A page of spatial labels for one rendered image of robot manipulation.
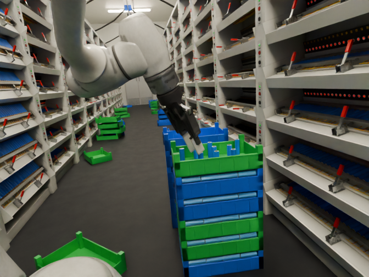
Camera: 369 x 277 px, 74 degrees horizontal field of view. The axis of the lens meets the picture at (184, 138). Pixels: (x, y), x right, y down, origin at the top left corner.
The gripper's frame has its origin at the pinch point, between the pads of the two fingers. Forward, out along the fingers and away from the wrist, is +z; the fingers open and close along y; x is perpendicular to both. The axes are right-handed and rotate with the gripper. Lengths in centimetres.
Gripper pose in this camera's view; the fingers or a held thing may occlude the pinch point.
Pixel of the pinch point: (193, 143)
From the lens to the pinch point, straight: 81.8
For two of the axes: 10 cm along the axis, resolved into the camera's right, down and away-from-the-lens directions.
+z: 4.1, 8.0, 4.4
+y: 5.9, 1.3, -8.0
